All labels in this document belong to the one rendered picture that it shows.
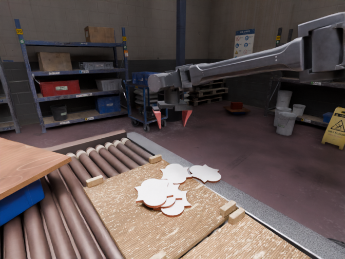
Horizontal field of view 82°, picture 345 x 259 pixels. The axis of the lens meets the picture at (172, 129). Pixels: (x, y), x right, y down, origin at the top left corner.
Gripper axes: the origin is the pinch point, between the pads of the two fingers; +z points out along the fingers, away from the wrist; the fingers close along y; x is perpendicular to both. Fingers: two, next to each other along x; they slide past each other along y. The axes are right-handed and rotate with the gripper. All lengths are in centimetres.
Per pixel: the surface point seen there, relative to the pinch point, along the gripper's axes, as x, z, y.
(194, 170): -3.2, 20.3, 8.9
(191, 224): -30.6, 18.9, -2.6
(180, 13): 391, -104, 125
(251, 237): -38.5, 18.8, 11.3
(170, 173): -5.5, 18.1, -2.2
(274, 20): 375, -97, 351
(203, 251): -38.9, 18.8, -2.4
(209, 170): -4.8, 20.3, 15.0
